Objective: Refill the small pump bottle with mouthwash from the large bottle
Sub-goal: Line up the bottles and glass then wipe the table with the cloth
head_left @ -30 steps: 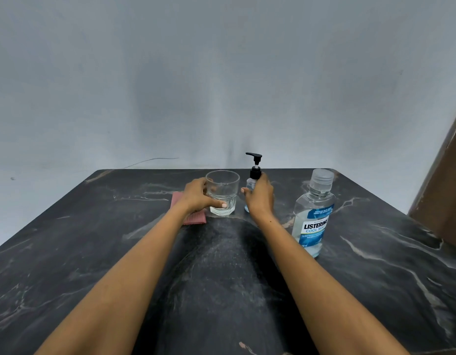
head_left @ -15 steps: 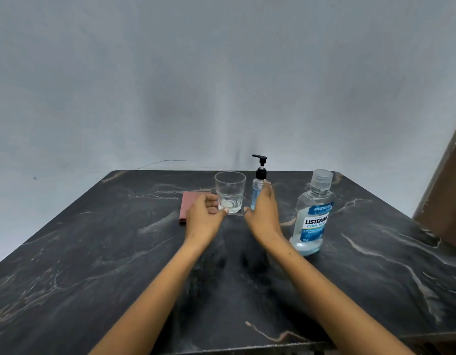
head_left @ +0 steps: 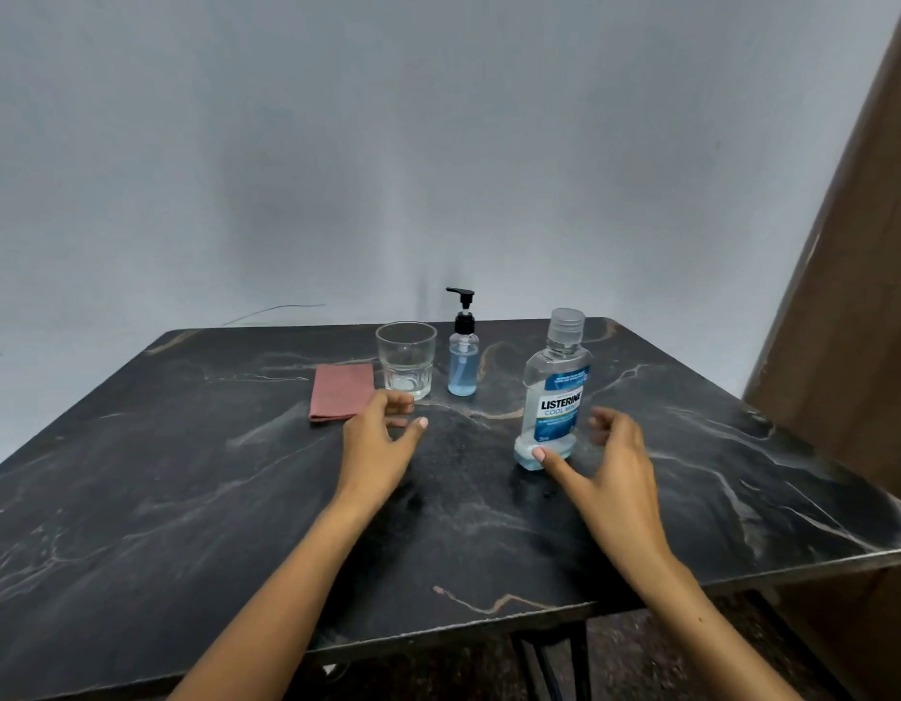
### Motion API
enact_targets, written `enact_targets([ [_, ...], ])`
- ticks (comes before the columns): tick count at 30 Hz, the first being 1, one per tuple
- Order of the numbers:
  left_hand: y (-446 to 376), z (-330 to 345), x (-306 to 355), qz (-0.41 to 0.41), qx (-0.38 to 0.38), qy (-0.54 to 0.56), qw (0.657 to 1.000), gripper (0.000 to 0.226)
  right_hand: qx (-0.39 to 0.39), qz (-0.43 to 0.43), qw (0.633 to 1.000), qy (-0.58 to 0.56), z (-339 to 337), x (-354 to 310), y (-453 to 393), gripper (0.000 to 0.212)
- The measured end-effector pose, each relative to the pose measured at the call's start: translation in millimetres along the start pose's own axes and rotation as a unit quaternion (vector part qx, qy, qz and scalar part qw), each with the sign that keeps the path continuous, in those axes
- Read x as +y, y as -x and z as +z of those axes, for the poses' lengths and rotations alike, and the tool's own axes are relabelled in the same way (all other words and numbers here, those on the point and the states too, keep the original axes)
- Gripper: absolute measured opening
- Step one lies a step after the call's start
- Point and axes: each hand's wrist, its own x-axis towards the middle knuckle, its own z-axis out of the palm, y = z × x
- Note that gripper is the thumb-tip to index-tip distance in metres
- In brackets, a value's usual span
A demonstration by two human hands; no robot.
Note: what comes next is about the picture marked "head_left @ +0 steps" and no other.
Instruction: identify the black pump dispenser head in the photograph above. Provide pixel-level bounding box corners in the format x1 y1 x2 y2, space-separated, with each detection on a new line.
445 286 478 385

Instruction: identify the pink cloth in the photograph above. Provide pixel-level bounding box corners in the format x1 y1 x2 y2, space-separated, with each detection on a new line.
308 362 377 424

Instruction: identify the black metal table frame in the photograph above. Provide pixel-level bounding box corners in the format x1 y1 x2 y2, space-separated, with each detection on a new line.
508 619 594 701

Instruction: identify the clear plastic bottle cap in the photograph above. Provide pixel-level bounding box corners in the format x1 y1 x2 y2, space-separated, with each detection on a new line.
547 307 588 352

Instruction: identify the person's left forearm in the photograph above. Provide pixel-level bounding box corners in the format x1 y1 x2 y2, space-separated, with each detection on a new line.
169 492 371 701

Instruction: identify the brown wooden door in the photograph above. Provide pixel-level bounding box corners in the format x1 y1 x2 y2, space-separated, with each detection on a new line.
741 0 901 508

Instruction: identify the thin grey wire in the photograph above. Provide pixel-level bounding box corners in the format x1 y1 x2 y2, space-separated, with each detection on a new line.
221 304 327 328

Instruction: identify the small clear bottle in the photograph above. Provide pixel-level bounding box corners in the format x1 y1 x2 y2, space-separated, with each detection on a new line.
446 331 481 398

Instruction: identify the person's right hand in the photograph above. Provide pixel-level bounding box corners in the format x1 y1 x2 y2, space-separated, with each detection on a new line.
531 406 679 586

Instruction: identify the clear drinking glass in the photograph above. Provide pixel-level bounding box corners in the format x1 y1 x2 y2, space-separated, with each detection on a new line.
374 320 439 402

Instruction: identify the large bottle with blue label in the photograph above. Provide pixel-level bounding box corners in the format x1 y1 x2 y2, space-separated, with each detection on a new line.
514 341 594 472

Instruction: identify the person's left hand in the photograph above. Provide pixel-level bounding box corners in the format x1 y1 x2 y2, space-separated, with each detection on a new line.
331 389 430 521

